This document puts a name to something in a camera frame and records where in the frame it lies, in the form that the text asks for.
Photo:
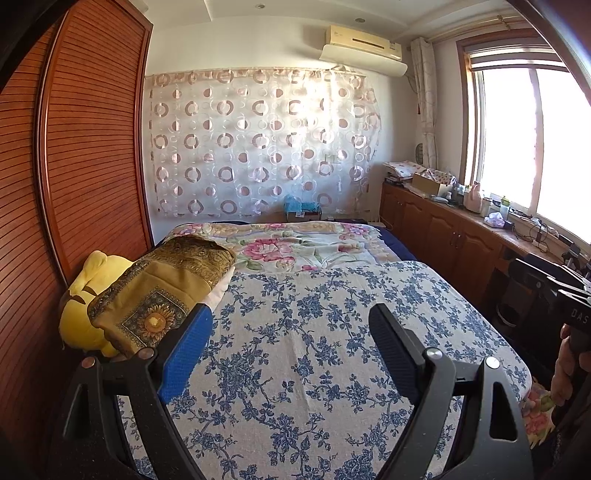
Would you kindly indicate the wooden slatted wardrobe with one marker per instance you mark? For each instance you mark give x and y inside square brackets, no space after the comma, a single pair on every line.
[92,161]

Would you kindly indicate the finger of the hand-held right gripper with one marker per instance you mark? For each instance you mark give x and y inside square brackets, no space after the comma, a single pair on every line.
[575,287]

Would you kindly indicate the open cardboard box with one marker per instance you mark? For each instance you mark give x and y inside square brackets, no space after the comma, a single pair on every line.
[427,184]

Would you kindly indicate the pink floral quilt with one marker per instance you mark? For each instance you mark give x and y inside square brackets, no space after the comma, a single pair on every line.
[300,244]

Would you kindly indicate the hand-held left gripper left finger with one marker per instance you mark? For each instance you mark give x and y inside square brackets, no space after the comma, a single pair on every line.
[184,355]

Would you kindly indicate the white plastic bag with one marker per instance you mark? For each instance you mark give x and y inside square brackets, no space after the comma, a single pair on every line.
[495,220]

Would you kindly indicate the patterned window curtain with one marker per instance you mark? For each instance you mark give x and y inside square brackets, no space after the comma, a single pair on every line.
[425,92]

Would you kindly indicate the spotted cloth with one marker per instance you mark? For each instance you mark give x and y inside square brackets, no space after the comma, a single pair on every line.
[441,175]

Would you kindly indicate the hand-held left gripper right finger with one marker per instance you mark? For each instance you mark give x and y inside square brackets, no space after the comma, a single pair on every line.
[395,355]

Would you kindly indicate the blue floral cloth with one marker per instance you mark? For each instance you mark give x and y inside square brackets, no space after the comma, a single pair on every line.
[323,346]

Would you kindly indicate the circle-patterned sheer curtain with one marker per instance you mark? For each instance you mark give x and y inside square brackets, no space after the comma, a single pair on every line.
[258,138]

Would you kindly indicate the navy bed sheet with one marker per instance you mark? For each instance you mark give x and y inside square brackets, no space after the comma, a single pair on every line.
[399,249]

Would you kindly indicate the teal packet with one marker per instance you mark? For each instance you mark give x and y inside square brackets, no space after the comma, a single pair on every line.
[300,203]

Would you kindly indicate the white air conditioner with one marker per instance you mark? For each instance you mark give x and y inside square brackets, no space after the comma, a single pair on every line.
[364,38]

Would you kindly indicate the yellow plush toy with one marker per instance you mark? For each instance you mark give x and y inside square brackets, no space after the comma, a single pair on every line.
[87,323]

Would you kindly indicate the green cap bottle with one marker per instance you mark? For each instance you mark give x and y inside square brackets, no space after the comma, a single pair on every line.
[505,208]

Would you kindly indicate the person's right forearm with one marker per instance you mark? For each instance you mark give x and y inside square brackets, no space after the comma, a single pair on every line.
[575,420]

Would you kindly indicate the window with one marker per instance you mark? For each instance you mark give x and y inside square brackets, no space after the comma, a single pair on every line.
[508,138]

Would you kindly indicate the black stand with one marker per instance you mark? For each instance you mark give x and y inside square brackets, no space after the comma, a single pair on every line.
[573,256]

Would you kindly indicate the power strip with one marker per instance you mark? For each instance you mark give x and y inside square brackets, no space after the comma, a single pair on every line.
[519,214]

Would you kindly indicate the grey case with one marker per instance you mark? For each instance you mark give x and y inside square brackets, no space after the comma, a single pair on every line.
[441,200]

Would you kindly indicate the golden patterned shirt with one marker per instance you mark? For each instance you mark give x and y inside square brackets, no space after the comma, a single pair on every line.
[161,286]

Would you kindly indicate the white jar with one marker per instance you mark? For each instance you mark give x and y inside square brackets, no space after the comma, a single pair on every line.
[487,207]

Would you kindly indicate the person's right hand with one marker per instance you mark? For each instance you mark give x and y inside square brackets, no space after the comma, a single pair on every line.
[564,374]

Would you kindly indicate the white air deflector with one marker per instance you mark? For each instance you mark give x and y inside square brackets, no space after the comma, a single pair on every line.
[364,59]

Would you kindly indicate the pink bottle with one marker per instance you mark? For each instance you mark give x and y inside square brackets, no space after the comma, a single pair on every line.
[472,198]

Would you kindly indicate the low wooden cabinet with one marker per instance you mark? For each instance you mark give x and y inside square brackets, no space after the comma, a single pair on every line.
[443,235]

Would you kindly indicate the stack of folded cloths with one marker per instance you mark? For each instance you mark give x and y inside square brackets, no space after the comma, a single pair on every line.
[401,170]

